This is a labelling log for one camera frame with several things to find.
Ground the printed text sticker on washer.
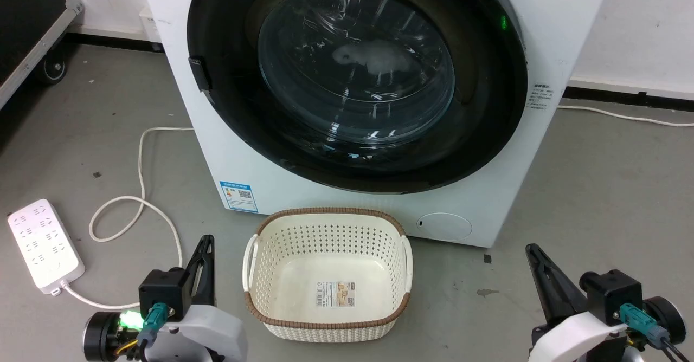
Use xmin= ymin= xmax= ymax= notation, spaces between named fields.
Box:
xmin=529 ymin=82 xmax=554 ymax=111

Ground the round glass washing machine door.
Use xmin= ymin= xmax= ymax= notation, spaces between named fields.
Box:
xmin=187 ymin=0 xmax=530 ymax=195

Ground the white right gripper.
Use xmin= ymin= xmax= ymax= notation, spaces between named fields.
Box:
xmin=525 ymin=243 xmax=687 ymax=362

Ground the teal plug right camera cable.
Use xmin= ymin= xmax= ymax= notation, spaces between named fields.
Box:
xmin=619 ymin=303 xmax=694 ymax=362

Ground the white and black garment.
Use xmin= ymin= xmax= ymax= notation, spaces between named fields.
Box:
xmin=331 ymin=39 xmax=414 ymax=76

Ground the teal plug camera cable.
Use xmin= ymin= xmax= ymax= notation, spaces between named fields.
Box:
xmin=619 ymin=303 xmax=694 ymax=362
xmin=136 ymin=302 xmax=167 ymax=362

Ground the round drain filter cover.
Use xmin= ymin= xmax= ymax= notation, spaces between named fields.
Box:
xmin=416 ymin=212 xmax=473 ymax=241

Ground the black caster wheel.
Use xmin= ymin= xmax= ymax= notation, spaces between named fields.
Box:
xmin=35 ymin=52 xmax=69 ymax=86

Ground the cream perforated laundry basket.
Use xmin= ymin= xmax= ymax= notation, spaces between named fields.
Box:
xmin=242 ymin=206 xmax=414 ymax=344

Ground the black flight case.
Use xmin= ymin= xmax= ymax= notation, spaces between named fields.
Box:
xmin=0 ymin=0 xmax=84 ymax=109

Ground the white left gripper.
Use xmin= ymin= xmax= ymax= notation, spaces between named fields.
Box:
xmin=83 ymin=236 xmax=248 ymax=362

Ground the white front-load washing machine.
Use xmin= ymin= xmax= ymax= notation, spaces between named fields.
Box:
xmin=137 ymin=0 xmax=616 ymax=249

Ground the blue energy label sticker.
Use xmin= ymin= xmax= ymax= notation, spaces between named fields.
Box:
xmin=219 ymin=181 xmax=259 ymax=214

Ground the teal plug left camera cable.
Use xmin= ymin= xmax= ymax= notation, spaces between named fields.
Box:
xmin=136 ymin=302 xmax=167 ymax=362

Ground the thin white floor cable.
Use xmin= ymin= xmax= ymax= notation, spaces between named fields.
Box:
xmin=557 ymin=104 xmax=694 ymax=128

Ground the white power strip cable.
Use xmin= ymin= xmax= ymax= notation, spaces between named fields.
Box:
xmin=60 ymin=126 xmax=196 ymax=312

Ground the white power strip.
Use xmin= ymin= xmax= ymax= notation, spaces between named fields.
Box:
xmin=7 ymin=198 xmax=86 ymax=296

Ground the paper label in basket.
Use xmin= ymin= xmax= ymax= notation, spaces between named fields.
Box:
xmin=316 ymin=280 xmax=356 ymax=309

